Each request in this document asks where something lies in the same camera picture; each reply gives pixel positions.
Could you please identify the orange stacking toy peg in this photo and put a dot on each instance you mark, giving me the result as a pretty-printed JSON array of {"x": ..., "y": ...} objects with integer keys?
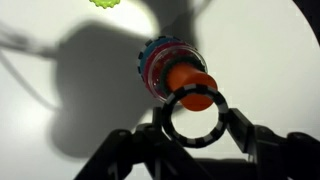
[{"x": 191, "y": 86}]

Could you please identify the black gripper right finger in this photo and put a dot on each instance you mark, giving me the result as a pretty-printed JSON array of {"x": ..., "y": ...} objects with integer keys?
[{"x": 276, "y": 153}]

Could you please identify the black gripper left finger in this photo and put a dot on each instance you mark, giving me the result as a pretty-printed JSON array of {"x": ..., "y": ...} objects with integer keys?
[{"x": 133, "y": 153}]

